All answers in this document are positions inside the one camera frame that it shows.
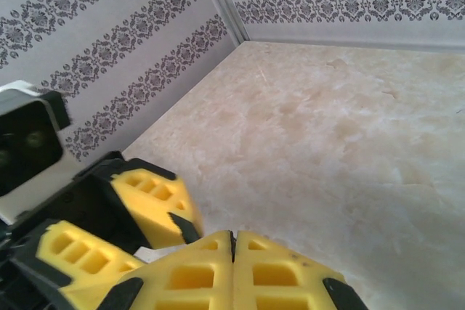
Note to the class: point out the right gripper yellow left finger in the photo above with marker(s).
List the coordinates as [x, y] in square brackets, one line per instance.
[203, 259]

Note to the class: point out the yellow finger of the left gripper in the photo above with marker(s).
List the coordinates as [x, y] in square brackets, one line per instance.
[65, 241]
[160, 212]

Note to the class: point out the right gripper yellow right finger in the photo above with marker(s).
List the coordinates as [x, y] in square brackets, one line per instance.
[269, 259]

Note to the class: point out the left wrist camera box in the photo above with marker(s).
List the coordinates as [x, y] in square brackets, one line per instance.
[32, 143]

